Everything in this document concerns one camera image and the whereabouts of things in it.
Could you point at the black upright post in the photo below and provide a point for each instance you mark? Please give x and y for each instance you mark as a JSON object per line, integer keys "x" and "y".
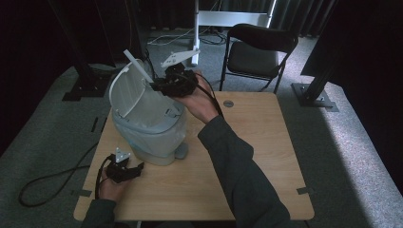
{"x": 139, "y": 28}

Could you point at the grey white pedal trash can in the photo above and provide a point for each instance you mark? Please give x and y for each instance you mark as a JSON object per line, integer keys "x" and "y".
{"x": 149, "y": 126}

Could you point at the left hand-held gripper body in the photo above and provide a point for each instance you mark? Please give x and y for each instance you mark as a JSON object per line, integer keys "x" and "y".
{"x": 118, "y": 172}

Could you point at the grey pleated curtain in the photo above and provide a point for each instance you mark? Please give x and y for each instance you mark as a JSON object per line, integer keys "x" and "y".
{"x": 294, "y": 15}

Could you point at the person's left hand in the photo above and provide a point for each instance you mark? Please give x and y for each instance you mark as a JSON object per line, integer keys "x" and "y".
{"x": 109, "y": 190}

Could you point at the black folding chair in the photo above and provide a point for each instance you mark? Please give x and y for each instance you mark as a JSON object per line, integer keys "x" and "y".
{"x": 253, "y": 58}

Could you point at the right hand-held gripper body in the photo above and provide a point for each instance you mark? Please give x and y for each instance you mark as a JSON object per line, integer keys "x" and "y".
{"x": 179, "y": 82}

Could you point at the white metal desk frame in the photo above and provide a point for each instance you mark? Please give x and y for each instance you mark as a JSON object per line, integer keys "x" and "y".
{"x": 228, "y": 18}

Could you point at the black floor tape mark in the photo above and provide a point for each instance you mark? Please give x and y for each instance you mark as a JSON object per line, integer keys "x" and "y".
{"x": 94, "y": 124}

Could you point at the black metal stand with base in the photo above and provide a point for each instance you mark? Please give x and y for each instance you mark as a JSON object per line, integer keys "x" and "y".
{"x": 87, "y": 85}
{"x": 315, "y": 98}

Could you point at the grey tape strip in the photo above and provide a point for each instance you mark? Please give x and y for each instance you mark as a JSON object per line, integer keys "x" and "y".
{"x": 305, "y": 190}
{"x": 82, "y": 193}

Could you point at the thin white stick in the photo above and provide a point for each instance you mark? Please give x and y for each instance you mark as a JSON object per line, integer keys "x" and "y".
{"x": 136, "y": 64}

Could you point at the grey round table grommet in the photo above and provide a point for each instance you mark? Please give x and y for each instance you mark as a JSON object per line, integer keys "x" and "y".
{"x": 228, "y": 103}

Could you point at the person's right hand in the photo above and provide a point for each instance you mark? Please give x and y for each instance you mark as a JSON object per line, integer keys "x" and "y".
{"x": 201, "y": 101}

